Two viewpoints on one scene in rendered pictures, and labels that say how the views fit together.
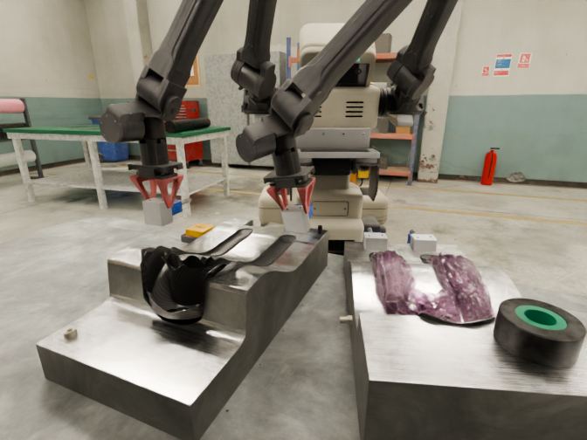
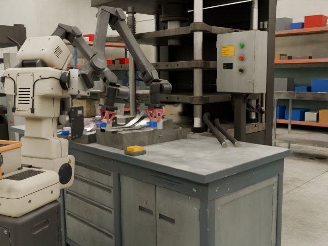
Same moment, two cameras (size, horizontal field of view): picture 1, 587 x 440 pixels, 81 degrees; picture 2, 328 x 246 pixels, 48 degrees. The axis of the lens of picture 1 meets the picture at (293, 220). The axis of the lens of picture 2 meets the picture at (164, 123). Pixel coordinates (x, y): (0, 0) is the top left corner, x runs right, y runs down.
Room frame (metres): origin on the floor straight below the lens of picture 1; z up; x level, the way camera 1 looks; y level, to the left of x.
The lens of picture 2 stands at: (2.52, 1.13, 1.20)
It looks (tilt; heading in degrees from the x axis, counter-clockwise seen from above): 8 degrees down; 204
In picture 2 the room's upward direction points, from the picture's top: 1 degrees counter-clockwise
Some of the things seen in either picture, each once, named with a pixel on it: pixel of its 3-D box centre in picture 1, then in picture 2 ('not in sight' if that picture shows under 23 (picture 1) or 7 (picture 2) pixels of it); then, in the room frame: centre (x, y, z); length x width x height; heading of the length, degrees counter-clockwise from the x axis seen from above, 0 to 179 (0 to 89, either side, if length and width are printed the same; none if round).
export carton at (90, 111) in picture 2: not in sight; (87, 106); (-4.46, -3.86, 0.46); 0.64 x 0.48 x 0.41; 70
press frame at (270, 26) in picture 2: not in sight; (209, 104); (-0.91, 0.11, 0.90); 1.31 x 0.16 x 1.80; 67
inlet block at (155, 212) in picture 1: (172, 206); (150, 124); (0.79, 0.29, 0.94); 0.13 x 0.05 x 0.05; 157
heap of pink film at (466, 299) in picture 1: (426, 275); (98, 121); (0.51, -0.22, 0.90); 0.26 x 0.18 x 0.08; 174
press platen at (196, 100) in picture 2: not in sight; (176, 101); (-0.48, -0.06, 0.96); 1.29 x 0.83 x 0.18; 67
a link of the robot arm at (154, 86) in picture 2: (148, 126); (155, 88); (0.75, 0.31, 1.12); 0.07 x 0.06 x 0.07; 154
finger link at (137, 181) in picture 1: (154, 186); (156, 113); (0.76, 0.32, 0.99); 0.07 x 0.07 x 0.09; 67
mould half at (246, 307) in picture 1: (220, 275); (143, 129); (0.56, 0.13, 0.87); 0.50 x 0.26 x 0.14; 157
